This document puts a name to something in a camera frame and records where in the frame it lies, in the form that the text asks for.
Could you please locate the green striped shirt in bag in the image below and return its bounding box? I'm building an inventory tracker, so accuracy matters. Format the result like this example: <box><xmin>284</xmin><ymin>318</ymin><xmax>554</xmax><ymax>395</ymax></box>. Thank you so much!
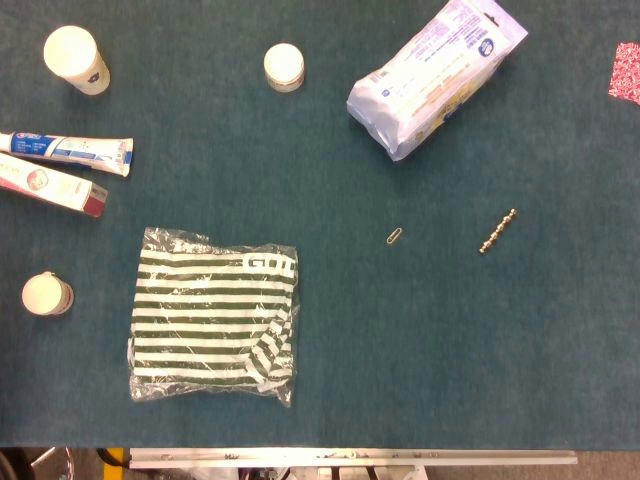
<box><xmin>127</xmin><ymin>226</ymin><xmax>301</xmax><ymax>409</ymax></box>

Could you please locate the small white lidded jar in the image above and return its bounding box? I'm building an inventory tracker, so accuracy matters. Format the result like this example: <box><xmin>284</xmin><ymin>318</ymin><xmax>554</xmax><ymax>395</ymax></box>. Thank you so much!
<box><xmin>263</xmin><ymin>42</ymin><xmax>306</xmax><ymax>94</ymax></box>

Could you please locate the white blue plastic package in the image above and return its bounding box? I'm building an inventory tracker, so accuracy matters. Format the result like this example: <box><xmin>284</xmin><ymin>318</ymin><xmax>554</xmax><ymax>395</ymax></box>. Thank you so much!
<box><xmin>346</xmin><ymin>0</ymin><xmax>529</xmax><ymax>162</ymax></box>

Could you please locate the blue white toothpaste tube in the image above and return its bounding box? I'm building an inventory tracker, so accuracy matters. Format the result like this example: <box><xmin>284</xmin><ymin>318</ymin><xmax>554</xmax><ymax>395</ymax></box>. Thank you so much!
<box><xmin>0</xmin><ymin>131</ymin><xmax>135</xmax><ymax>178</ymax></box>

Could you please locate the pink white toothpaste box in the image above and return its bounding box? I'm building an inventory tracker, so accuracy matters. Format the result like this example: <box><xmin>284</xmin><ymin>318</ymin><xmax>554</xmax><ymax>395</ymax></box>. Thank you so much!
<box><xmin>0</xmin><ymin>152</ymin><xmax>109</xmax><ymax>219</ymax></box>

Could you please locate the white jar with pink label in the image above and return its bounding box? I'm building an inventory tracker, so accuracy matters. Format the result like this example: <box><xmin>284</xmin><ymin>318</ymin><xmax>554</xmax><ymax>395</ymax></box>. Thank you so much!
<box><xmin>20</xmin><ymin>271</ymin><xmax>76</xmax><ymax>317</ymax></box>

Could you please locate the white paper cup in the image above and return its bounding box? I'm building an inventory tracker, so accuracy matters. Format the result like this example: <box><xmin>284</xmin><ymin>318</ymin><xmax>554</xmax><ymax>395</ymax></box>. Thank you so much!
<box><xmin>42</xmin><ymin>25</ymin><xmax>111</xmax><ymax>96</ymax></box>

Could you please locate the red white patterned cloth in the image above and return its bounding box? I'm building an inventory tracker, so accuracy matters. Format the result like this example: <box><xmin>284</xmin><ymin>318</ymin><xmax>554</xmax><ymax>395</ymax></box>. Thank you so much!
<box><xmin>607</xmin><ymin>41</ymin><xmax>640</xmax><ymax>106</ymax></box>

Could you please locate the aluminium frame rail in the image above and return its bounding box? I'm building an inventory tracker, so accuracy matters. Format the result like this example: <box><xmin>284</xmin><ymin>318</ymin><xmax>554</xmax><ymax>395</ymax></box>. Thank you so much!
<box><xmin>128</xmin><ymin>447</ymin><xmax>579</xmax><ymax>470</ymax></box>

